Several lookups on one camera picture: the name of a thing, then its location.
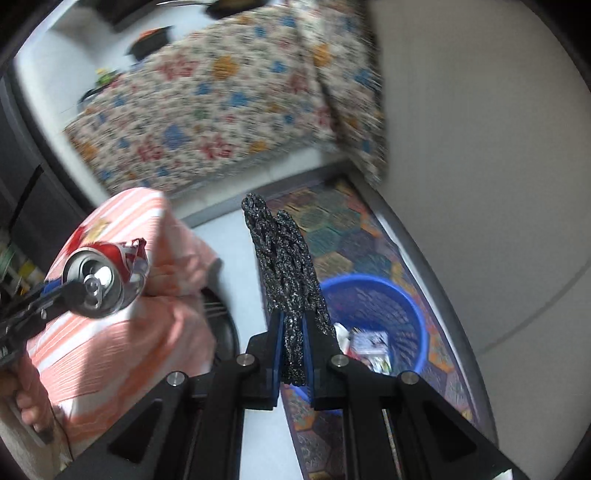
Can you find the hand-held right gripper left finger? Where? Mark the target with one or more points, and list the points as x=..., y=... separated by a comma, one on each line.
x=277, y=350

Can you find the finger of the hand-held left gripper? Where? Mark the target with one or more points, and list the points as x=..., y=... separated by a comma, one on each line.
x=27, y=314

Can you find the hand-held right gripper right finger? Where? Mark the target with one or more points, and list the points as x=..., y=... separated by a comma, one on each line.
x=308, y=369

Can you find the white snack packet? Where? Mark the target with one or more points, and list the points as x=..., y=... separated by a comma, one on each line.
x=369, y=342

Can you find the red crushed can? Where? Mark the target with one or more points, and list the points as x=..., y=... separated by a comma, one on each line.
x=108, y=277

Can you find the black mesh sleeve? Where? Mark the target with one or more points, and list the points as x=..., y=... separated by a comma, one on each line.
x=281, y=258

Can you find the blue plastic basket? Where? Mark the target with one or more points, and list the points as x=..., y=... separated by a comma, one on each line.
x=397, y=304

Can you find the person's left hand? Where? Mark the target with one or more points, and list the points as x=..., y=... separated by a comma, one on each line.
x=32, y=406

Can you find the colourful hexagon floor mat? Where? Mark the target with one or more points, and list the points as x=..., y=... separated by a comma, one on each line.
x=369, y=235

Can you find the large printed cloth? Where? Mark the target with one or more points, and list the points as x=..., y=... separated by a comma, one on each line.
x=198, y=101

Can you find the narrow printed cloth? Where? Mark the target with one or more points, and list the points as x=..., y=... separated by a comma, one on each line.
x=351, y=83

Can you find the black bowl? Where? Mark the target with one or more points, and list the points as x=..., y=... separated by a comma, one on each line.
x=150, y=41

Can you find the black wok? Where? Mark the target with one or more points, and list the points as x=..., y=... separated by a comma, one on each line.
x=235, y=7

